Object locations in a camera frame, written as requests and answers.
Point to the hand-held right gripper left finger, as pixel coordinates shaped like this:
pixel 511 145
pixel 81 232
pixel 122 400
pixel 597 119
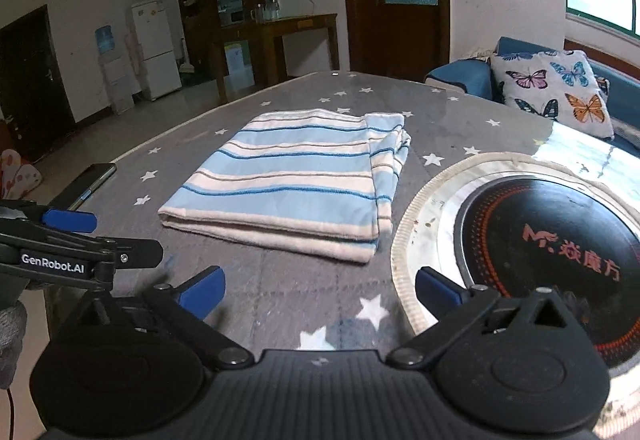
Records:
pixel 202 292

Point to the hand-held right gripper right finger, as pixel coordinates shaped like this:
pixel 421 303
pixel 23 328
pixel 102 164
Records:
pixel 440 292

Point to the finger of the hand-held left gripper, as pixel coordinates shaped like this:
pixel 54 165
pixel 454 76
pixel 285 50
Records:
pixel 70 221
pixel 140 254

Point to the blue striped pants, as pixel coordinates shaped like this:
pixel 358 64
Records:
pixel 280 180

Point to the person's left hand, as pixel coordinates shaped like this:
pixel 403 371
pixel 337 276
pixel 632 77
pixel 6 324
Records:
pixel 12 345

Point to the black smartphone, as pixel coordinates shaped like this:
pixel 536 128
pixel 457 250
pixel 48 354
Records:
pixel 97 175

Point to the pink floral cushion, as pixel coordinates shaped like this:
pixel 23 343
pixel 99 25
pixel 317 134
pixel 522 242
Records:
pixel 17 175

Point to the grey star-print tablecloth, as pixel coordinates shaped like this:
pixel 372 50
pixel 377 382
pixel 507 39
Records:
pixel 310 290

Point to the round built-in induction cooker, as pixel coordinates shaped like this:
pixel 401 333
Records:
pixel 550 210

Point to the dark wooden door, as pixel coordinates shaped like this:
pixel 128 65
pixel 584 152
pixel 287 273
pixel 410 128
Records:
pixel 35 85

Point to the water dispenser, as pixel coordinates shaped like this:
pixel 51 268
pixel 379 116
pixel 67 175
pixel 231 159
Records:
pixel 117 80

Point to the white refrigerator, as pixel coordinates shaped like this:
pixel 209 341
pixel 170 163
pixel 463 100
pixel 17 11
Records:
pixel 155 55

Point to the white broom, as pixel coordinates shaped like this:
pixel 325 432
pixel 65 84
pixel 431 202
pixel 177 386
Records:
pixel 187 65

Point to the blue white carton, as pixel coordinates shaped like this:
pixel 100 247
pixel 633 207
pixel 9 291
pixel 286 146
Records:
pixel 237 60

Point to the blue sofa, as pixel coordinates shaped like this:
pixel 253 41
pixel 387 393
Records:
pixel 460 75

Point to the butterfly print pillow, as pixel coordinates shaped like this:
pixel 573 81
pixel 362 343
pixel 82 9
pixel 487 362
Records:
pixel 550 90

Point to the dark wooden cabinet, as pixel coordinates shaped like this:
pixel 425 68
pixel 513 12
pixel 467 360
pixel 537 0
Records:
pixel 200 20

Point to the white microwave oven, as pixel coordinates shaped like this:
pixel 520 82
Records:
pixel 231 17

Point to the brown door with glass pane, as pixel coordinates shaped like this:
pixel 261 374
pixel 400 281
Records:
pixel 365 45

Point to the glass mug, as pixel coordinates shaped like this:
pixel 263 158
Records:
pixel 257 13

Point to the glass jar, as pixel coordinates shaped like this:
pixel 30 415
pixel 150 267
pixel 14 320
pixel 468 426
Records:
pixel 271 9

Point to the wooden side table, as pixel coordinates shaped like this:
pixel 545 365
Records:
pixel 300 22

